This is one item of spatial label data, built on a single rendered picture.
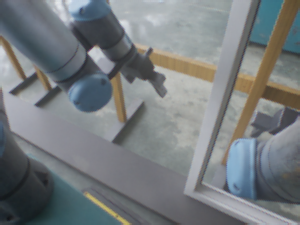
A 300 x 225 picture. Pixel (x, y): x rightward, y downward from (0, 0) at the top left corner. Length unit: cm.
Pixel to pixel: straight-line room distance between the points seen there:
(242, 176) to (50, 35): 30
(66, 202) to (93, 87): 28
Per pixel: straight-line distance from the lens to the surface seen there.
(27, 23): 33
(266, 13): 228
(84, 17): 49
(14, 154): 46
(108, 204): 96
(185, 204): 123
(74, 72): 38
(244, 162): 29
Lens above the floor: 120
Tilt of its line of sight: 48 degrees down
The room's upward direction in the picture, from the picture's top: 2 degrees counter-clockwise
